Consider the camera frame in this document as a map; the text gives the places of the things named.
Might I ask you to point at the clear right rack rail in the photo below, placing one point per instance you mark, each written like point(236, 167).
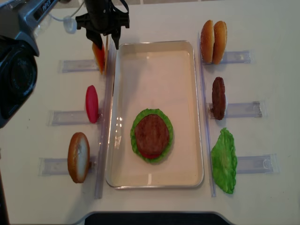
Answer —
point(206, 117)

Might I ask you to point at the meat patty on burger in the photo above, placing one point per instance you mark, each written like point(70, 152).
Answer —
point(152, 135)

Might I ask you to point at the standing sesame bun top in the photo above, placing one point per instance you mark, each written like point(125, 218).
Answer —
point(207, 41)

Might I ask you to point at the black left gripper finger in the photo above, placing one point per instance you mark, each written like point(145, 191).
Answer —
point(115, 34)

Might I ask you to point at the clear holder under bun slice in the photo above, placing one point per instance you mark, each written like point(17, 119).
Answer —
point(53, 166)

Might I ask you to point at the standing meat patty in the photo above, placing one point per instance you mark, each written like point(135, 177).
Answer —
point(218, 98)

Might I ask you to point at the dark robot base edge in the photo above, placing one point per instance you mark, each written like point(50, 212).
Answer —
point(154, 218)

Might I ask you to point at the clear left rack rail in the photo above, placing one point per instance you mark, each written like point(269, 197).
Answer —
point(106, 120)

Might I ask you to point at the standing bun slice front left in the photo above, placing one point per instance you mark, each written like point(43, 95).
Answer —
point(78, 159)

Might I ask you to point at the clear rack rail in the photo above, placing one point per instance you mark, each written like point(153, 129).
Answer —
point(106, 120)
point(206, 117)

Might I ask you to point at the yellow cheese slice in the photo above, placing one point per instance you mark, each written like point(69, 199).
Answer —
point(106, 54)

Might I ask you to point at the standing bun half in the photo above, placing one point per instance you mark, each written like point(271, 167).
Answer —
point(220, 34)

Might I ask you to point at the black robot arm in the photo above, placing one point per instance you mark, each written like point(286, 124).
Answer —
point(18, 47)

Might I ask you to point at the standing green lettuce leaf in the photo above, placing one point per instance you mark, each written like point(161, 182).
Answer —
point(224, 162)

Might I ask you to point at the standing orange cheese slice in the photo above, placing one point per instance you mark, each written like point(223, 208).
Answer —
point(99, 56)

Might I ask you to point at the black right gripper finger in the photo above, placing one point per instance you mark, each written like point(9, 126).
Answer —
point(95, 38)

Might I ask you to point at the tomato slice on burger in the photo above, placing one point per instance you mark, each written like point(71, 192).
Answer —
point(148, 156)

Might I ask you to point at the white rectangular tray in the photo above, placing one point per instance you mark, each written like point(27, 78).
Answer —
point(159, 75)

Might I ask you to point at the clear holder under patty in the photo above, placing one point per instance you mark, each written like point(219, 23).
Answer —
point(255, 109)

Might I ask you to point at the clear holder under buns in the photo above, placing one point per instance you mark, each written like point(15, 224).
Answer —
point(235, 57)

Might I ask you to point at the lettuce leaf on burger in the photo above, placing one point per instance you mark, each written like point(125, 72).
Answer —
point(138, 118)

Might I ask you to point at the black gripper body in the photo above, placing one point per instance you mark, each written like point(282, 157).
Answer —
point(103, 17)

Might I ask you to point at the standing red tomato slice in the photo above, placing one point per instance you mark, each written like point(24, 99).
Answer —
point(91, 102)

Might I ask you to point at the clear holder under lettuce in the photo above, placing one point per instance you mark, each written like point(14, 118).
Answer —
point(258, 164)

